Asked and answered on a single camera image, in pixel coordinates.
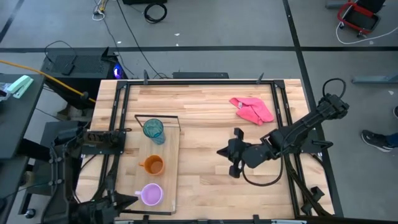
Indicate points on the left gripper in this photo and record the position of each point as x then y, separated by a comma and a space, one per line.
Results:
93, 213

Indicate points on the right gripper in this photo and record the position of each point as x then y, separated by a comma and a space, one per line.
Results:
255, 155

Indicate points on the pale pink mug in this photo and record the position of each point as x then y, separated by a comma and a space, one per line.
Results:
151, 194

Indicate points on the orange mug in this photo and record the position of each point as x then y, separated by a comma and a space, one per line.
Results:
154, 165

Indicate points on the teal faceted plastic tumbler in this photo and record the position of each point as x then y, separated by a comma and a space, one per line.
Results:
154, 129

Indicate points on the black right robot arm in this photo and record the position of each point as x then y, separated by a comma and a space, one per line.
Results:
304, 124

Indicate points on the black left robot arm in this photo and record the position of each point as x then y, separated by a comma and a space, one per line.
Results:
93, 150

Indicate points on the pink microfibre cloth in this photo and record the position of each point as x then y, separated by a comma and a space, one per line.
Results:
252, 110

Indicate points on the black desk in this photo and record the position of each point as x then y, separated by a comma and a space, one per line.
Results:
15, 124

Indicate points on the black computer tower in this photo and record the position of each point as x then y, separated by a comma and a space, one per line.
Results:
81, 67

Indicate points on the person's shoe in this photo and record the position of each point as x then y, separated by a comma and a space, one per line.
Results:
374, 140

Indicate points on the mint green stapler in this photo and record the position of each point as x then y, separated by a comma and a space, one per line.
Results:
20, 86

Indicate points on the person's leg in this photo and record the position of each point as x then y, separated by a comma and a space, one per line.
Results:
393, 140

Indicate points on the red and black cart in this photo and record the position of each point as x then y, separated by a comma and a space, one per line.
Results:
357, 18

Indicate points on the wooden shelf with black frame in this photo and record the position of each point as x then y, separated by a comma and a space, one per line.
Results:
169, 174

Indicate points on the black metal table frame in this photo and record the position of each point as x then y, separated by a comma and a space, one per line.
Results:
199, 82

